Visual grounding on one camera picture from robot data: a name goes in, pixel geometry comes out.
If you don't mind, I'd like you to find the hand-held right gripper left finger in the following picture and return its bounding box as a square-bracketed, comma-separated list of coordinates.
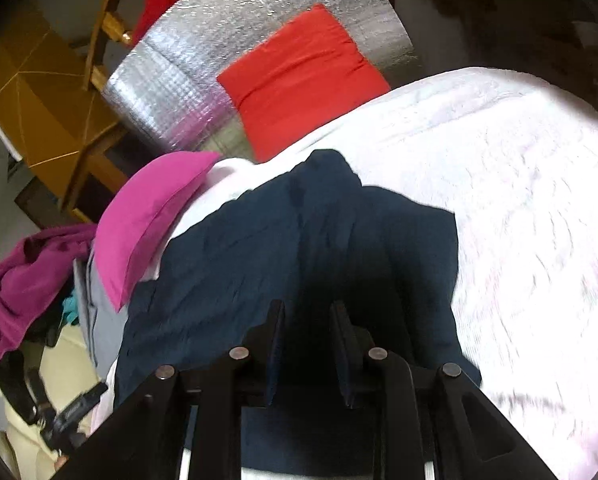
[64, 300, 286, 480]

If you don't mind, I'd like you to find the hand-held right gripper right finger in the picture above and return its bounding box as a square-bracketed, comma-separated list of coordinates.
[329, 301, 544, 480]

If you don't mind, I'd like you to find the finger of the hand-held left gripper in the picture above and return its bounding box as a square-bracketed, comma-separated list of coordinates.
[71, 382, 108, 413]

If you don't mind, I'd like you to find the navy puffer jacket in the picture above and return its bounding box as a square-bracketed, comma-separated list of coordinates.
[114, 149, 482, 472]

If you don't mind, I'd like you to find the cream leather sofa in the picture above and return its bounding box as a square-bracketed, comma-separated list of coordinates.
[0, 325, 110, 480]

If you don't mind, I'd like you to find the black garment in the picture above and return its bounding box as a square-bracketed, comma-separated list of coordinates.
[0, 305, 66, 426]

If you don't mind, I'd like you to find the grey garment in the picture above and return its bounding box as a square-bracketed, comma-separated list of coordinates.
[73, 255, 130, 381]

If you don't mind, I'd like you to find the magenta fleece garment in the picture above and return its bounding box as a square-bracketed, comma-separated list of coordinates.
[0, 224, 98, 363]

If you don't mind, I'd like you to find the magenta pillow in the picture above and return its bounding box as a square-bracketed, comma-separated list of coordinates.
[95, 151, 223, 311]

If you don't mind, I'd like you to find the white fluffy blanket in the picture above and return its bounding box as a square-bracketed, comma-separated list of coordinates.
[91, 67, 598, 480]

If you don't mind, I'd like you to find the red pillow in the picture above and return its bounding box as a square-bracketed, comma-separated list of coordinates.
[217, 4, 392, 163]

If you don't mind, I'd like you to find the silver foil covered box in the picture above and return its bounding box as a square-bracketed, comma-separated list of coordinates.
[101, 0, 420, 161]

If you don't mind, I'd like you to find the yellow column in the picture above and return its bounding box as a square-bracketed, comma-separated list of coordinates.
[0, 10, 124, 181]

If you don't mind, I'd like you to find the wooden stair railing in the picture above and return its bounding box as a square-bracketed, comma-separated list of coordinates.
[84, 0, 176, 92]

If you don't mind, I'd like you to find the wooden stair base frame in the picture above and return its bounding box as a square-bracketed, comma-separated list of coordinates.
[61, 125, 146, 226]

